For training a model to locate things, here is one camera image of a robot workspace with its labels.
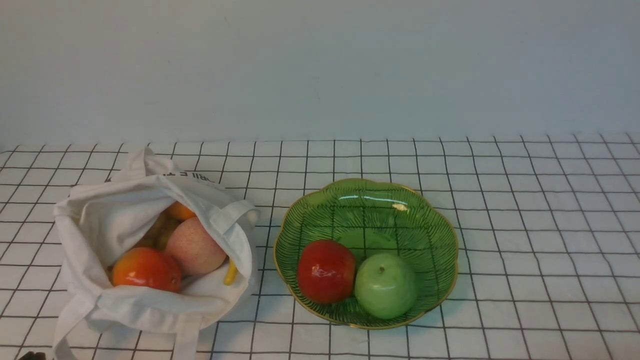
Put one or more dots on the orange-red apple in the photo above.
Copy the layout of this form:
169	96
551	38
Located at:
147	267

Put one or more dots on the white cloth tote bag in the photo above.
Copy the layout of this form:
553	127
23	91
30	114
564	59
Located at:
98	223

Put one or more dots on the green leaf-pattern glass bowl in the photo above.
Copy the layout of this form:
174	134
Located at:
370	218

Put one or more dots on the red apple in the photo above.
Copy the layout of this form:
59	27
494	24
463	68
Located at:
326	272

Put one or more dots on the green apple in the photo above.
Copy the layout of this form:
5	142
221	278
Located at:
386	286

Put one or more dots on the yellow banana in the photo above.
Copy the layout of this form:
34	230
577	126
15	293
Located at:
231	273

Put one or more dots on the orange mandarin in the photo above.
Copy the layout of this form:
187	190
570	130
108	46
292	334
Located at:
179	212

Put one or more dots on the pink peach apple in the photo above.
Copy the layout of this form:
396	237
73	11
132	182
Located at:
194	249

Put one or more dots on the yellow-brown pear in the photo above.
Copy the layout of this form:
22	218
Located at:
158	235

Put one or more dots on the white black-grid tablecloth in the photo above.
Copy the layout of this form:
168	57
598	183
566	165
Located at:
548	230

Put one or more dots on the dark object at bottom edge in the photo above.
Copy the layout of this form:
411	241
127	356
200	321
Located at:
31	355

